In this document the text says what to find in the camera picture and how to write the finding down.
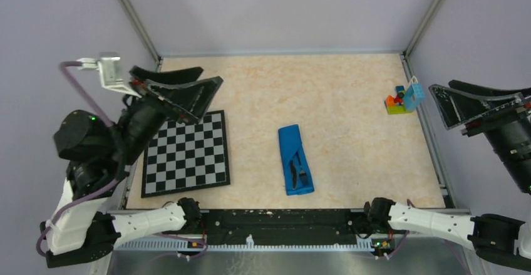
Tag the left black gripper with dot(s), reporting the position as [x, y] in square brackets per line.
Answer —
[188, 98]

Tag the blue satin napkin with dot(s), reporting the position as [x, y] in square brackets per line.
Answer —
[290, 142]

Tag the colourful toy block set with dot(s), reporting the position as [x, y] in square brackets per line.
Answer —
[406, 100]

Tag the aluminium front rail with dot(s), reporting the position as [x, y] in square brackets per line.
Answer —
[399, 254]

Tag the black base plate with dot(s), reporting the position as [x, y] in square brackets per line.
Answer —
[285, 227]

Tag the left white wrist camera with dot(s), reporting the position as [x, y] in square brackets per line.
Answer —
[108, 65]

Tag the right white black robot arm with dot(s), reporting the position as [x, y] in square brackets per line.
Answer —
[494, 238]

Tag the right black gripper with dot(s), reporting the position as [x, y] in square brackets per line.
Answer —
[454, 108]

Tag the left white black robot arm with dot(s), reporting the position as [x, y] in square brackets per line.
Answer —
[98, 152]

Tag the black white checkerboard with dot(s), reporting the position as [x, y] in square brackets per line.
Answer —
[182, 158]

